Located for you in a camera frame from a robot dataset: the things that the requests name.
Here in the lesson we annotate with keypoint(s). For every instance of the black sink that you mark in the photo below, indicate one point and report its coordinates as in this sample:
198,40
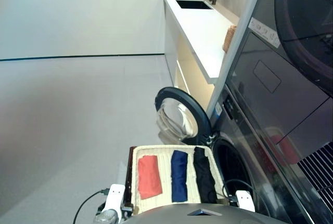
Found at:
192,4

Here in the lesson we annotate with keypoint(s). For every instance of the black cloth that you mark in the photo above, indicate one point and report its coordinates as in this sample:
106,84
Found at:
204,174

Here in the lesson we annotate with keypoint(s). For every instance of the round washing machine door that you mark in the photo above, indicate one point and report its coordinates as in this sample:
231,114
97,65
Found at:
200,109

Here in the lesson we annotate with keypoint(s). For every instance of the dark grey dryer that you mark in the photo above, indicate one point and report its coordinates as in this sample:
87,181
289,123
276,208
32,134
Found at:
286,104

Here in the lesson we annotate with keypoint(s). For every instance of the brown woven holder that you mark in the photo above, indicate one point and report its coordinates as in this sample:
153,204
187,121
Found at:
229,39

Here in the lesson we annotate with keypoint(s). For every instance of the pale woven basket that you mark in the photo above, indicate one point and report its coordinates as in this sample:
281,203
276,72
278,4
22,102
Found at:
165,177

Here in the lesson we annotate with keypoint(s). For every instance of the silver robot torso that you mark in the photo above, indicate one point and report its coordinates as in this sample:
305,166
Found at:
195,217

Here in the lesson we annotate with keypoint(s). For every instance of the navy blue cloth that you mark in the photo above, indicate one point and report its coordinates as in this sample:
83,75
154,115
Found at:
179,177

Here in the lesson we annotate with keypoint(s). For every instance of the orange cloth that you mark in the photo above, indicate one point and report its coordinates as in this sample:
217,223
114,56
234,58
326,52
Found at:
149,177

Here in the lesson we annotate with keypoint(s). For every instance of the white dryer label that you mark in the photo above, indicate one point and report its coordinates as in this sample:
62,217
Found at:
264,33

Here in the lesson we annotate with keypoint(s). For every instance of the black vent grille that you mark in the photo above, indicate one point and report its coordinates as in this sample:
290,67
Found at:
320,174

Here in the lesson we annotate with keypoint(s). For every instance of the blue white sticker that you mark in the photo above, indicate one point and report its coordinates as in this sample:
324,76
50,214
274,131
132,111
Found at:
218,110

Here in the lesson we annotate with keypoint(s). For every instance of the white counter cabinet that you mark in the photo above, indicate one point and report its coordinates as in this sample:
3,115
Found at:
203,31

